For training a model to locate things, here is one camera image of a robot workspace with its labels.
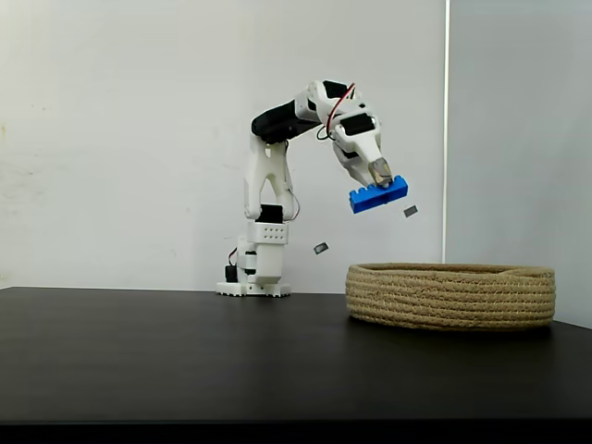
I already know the woven rope basket tray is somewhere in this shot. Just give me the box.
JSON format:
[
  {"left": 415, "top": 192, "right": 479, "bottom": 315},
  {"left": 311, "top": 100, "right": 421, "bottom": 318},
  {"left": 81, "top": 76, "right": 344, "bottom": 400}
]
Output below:
[{"left": 345, "top": 262, "right": 557, "bottom": 331}]

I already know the blue lego block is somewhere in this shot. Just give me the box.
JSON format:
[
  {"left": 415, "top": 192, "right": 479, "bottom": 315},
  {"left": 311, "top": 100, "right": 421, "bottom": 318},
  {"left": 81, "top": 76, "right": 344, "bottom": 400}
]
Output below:
[{"left": 348, "top": 176, "right": 410, "bottom": 215}]

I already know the white vertical wall trim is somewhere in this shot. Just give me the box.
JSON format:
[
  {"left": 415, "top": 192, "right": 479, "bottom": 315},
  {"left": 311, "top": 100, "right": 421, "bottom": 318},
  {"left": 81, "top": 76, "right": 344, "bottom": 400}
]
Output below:
[{"left": 442, "top": 0, "right": 451, "bottom": 265}]

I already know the red white wrist servo cable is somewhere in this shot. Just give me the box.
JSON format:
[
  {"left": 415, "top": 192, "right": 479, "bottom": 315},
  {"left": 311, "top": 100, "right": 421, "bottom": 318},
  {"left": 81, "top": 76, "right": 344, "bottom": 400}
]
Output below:
[{"left": 316, "top": 82, "right": 358, "bottom": 142}]

